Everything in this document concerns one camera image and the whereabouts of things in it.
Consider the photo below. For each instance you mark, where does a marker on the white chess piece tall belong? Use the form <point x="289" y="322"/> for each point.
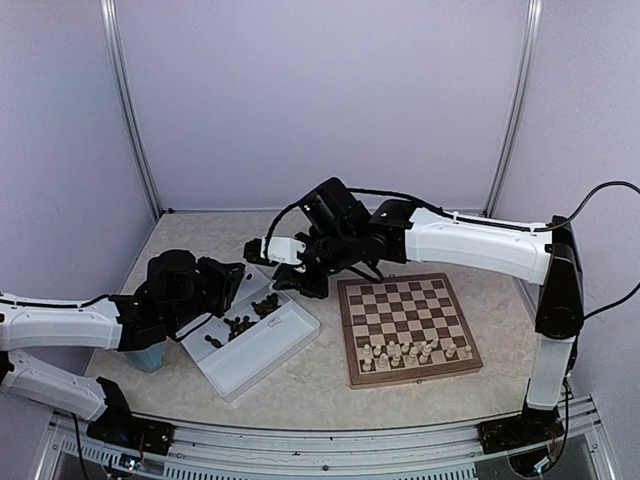
<point x="412" y="356"/>

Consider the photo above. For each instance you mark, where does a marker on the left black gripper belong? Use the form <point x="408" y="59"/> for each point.
<point x="227" y="281"/>

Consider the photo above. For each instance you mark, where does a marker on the light blue pitcher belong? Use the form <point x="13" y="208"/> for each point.
<point x="147" y="360"/>

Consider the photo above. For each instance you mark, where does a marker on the wooden chess board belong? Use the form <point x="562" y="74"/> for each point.
<point x="413" y="309"/>

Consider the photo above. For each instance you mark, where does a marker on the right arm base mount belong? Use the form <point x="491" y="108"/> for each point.
<point x="514" y="432"/>

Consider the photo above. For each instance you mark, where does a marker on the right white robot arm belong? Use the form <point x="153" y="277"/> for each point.
<point x="344" y="233"/>

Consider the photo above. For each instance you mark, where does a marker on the left aluminium frame post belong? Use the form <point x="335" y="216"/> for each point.
<point x="116" y="52"/>

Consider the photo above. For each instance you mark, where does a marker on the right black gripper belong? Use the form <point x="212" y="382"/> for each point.
<point x="317" y="287"/>

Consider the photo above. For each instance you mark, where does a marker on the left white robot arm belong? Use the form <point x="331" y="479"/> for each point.
<point x="28" y="323"/>

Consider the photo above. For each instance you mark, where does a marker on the aluminium frame post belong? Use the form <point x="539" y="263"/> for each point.
<point x="116" y="52"/>
<point x="517" y="106"/>

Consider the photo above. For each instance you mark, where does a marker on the aluminium front rail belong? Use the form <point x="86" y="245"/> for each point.
<point x="207" y="451"/>

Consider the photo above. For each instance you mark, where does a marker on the right aluminium frame post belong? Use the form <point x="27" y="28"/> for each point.
<point x="517" y="106"/>

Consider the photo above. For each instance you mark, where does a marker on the white plastic tray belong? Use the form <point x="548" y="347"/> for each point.
<point x="234" y="367"/>

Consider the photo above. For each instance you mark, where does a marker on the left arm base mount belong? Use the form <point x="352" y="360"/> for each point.
<point x="134" y="433"/>

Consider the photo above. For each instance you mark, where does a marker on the dark chess pieces pile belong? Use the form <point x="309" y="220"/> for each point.
<point x="238" y="325"/>

